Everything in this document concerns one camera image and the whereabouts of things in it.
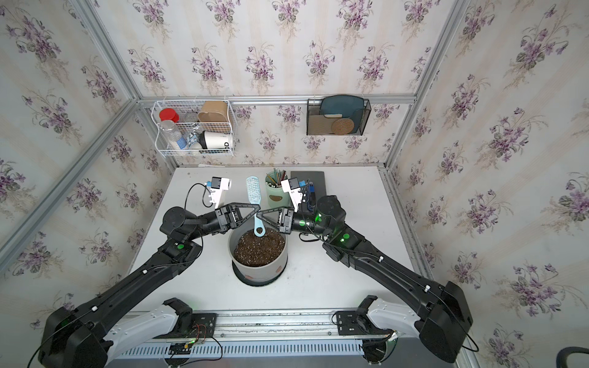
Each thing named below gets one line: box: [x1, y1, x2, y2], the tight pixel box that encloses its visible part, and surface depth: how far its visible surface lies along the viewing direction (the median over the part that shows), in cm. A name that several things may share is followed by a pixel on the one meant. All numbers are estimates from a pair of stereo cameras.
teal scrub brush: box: [246, 176, 267, 238], surface depth 60 cm
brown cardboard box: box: [197, 100, 229, 123], surface depth 92 cm
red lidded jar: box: [158, 108, 180, 123], surface depth 93 cm
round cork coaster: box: [331, 118, 355, 136], surface depth 100 cm
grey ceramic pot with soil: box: [228, 227, 289, 282], surface depth 81 cm
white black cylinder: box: [197, 130, 234, 150], surface depth 95 cm
